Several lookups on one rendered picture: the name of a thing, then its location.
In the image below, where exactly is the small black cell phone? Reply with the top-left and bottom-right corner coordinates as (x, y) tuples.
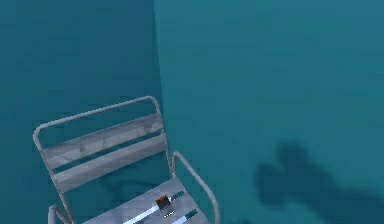
(155, 194), (176, 218)

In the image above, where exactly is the grey metal slatted chair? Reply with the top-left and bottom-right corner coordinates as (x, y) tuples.
(32, 95), (221, 224)

